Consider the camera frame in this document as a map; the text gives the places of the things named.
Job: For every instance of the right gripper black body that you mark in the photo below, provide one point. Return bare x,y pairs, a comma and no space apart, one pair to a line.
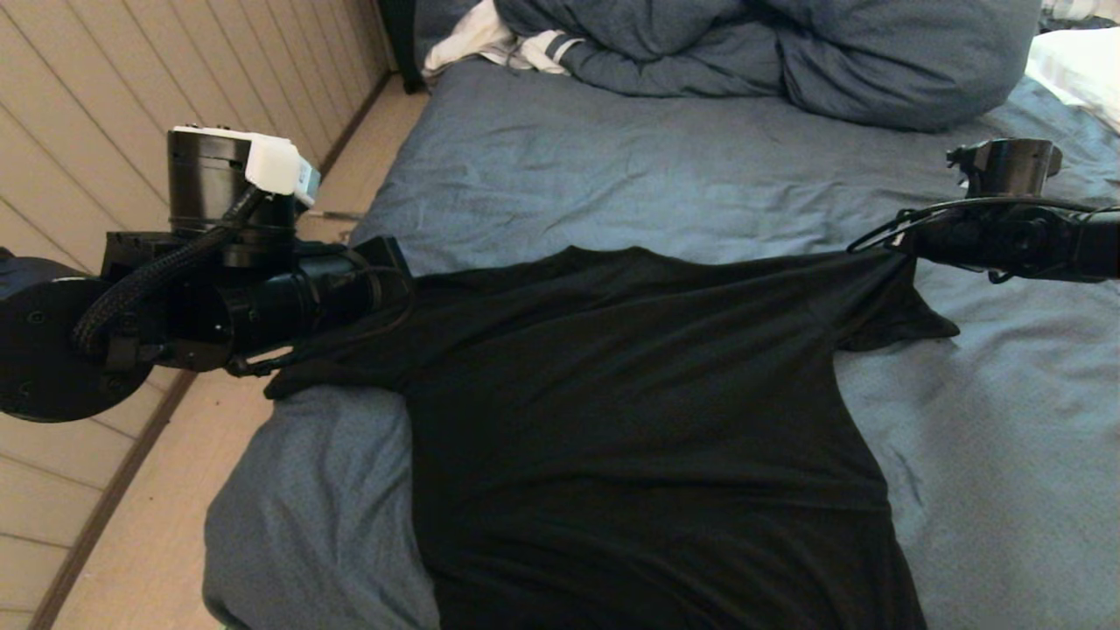
989,245

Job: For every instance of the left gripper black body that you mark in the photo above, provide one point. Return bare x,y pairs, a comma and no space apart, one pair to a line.
306,297

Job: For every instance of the black printed t-shirt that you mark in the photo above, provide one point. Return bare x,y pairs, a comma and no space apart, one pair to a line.
630,437

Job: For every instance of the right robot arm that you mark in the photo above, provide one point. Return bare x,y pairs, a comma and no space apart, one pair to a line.
1098,249

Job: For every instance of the thin grey stick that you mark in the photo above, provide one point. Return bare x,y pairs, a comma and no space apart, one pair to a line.
341,215

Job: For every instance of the white pillow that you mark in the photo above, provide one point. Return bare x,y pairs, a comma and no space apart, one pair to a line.
1081,74

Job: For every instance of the blue crumpled duvet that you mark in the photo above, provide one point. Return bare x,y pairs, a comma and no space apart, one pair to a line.
831,61

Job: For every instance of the white striped garment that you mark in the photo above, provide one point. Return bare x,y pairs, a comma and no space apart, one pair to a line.
472,44

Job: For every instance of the blue bed sheet mattress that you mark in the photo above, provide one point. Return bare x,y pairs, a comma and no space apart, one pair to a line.
656,175

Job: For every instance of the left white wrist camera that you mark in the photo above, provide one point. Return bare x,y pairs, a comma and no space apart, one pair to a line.
308,184

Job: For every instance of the black bed headboard post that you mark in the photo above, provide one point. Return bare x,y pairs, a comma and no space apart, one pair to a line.
401,44

